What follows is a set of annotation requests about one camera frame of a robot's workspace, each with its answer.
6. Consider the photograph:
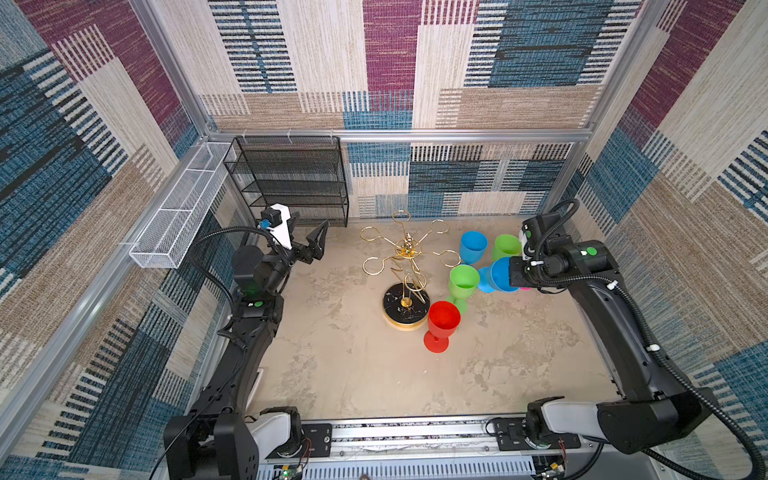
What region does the blue wine glass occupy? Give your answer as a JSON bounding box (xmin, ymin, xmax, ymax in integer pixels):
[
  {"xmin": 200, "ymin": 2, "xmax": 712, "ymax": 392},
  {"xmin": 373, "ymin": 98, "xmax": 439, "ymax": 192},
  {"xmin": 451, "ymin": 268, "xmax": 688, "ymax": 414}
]
[
  {"xmin": 459, "ymin": 231, "xmax": 489, "ymax": 265},
  {"xmin": 478, "ymin": 257, "xmax": 519, "ymax": 293}
]

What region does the green wine glass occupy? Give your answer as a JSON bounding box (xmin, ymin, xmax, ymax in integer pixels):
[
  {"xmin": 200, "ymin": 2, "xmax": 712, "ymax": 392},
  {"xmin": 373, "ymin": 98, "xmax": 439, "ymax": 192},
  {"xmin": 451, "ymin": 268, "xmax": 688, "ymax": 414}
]
[
  {"xmin": 492, "ymin": 234, "xmax": 523, "ymax": 262},
  {"xmin": 446, "ymin": 264, "xmax": 480, "ymax": 315}
]

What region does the red wine glass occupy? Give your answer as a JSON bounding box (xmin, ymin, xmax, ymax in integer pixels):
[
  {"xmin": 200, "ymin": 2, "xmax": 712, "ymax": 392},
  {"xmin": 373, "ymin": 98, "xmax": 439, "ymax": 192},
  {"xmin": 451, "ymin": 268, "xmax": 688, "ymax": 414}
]
[{"xmin": 423, "ymin": 301, "xmax": 461, "ymax": 354}]

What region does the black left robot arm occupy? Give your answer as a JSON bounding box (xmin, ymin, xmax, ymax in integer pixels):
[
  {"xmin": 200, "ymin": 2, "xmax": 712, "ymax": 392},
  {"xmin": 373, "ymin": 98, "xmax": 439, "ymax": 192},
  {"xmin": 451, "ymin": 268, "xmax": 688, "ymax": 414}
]
[{"xmin": 159, "ymin": 222, "xmax": 329, "ymax": 479}]

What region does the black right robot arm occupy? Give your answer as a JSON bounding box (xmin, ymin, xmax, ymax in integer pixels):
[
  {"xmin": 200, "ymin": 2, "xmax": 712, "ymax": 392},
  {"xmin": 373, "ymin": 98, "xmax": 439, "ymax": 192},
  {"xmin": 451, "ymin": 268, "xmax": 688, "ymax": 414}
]
[{"xmin": 508, "ymin": 199, "xmax": 767, "ymax": 479}]

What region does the black mesh shelf rack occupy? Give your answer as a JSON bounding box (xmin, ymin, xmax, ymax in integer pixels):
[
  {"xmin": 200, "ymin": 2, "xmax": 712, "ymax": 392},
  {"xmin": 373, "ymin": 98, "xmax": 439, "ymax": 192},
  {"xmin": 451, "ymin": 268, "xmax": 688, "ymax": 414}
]
[{"xmin": 224, "ymin": 136, "xmax": 350, "ymax": 226}]

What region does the gold wine glass rack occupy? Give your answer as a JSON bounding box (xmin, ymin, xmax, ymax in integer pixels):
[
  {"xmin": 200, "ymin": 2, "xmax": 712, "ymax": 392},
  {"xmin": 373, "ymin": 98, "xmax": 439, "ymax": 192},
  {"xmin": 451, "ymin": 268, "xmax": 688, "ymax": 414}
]
[{"xmin": 359, "ymin": 209, "xmax": 450, "ymax": 332}]

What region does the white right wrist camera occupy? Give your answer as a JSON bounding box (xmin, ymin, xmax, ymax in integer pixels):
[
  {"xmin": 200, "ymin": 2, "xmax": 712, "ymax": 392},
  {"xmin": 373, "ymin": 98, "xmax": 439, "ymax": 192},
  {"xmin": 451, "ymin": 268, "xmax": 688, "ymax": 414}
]
[{"xmin": 519, "ymin": 230, "xmax": 535, "ymax": 260}]

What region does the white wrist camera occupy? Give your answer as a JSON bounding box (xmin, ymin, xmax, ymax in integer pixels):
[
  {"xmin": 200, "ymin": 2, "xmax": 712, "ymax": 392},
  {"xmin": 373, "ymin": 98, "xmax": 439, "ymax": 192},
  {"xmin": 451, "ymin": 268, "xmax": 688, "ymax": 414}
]
[
  {"xmin": 258, "ymin": 203, "xmax": 292, "ymax": 250},
  {"xmin": 519, "ymin": 230, "xmax": 535, "ymax": 260}
]

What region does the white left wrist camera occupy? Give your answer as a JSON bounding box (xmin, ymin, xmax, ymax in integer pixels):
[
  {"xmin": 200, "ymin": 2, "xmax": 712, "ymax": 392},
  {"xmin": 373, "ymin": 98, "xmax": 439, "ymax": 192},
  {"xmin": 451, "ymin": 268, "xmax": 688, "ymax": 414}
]
[{"xmin": 258, "ymin": 203, "xmax": 292, "ymax": 250}]

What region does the white wire mesh basket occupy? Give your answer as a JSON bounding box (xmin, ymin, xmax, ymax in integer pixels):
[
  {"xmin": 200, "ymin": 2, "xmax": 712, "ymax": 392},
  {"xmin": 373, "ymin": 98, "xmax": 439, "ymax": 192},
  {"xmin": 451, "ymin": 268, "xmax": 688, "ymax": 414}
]
[{"xmin": 129, "ymin": 142, "xmax": 230, "ymax": 269}]

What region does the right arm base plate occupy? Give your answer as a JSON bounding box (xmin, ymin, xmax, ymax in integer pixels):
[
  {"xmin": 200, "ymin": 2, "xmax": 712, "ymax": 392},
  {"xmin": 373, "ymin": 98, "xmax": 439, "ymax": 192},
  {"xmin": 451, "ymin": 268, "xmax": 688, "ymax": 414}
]
[{"xmin": 484, "ymin": 416, "xmax": 582, "ymax": 451}]

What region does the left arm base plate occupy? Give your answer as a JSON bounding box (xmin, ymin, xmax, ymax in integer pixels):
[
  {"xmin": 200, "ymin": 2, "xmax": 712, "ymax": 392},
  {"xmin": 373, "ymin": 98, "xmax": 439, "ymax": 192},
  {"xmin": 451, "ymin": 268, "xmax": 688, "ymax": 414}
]
[{"xmin": 267, "ymin": 423, "xmax": 333, "ymax": 462}]

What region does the aluminium front rail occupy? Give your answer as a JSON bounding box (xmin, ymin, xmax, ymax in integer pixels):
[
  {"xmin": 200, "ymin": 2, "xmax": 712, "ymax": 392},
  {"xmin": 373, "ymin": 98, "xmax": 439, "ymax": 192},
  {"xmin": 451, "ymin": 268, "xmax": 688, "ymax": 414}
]
[{"xmin": 149, "ymin": 413, "xmax": 679, "ymax": 480}]

